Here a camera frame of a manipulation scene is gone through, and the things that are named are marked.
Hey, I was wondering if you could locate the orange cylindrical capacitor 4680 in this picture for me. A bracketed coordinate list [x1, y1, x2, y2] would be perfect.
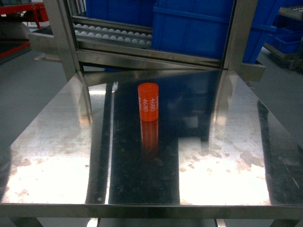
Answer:
[138, 83, 159, 122]

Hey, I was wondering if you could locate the stainless steel roller rack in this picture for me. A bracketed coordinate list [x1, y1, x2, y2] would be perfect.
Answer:
[29, 0, 266, 81]

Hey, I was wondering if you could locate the large blue plastic crate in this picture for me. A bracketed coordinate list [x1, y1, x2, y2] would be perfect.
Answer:
[151, 0, 283, 63]

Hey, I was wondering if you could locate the rear blue plastic crate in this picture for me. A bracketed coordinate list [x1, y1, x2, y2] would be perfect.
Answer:
[86, 0, 156, 27]

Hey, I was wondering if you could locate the steel shelf with blue bins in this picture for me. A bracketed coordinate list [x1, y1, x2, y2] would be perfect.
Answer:
[264, 2, 303, 72]

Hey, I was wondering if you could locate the red metal frame table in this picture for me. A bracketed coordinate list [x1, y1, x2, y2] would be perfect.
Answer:
[0, 0, 48, 63]

